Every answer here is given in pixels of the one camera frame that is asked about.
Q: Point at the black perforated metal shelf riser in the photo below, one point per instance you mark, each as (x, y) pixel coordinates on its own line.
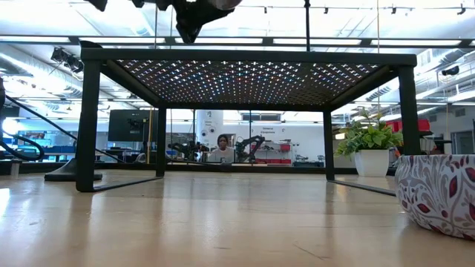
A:
(248, 55)

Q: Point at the black aluminium table frame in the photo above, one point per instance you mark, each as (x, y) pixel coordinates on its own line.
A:
(259, 169)

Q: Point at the person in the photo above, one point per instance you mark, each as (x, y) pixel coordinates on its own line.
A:
(222, 150)

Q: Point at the green plant in white pot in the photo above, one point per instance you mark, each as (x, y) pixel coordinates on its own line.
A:
(371, 163)

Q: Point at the red leaf patterned bowl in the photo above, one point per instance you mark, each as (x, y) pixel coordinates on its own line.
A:
(434, 193)

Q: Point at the small white block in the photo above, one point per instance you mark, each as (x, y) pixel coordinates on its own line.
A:
(15, 168)

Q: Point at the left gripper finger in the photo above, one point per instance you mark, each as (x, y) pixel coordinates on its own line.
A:
(191, 18)

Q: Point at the red box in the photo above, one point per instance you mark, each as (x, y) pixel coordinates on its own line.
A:
(425, 124)

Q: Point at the black background robot arm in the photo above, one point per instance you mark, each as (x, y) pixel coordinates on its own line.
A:
(250, 142)
(189, 148)

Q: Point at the white pillar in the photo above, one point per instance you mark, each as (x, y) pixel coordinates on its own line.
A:
(209, 122)

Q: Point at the black security camera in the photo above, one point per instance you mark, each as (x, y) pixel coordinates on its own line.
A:
(451, 70)

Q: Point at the black monitor screen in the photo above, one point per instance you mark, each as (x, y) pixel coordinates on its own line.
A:
(131, 126)

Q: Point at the blue storage bins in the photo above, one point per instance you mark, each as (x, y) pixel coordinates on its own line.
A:
(44, 142)

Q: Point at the shelf with red bins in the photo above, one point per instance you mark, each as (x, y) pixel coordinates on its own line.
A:
(274, 152)

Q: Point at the black ceiling spotlight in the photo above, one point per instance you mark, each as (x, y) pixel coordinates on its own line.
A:
(67, 59)

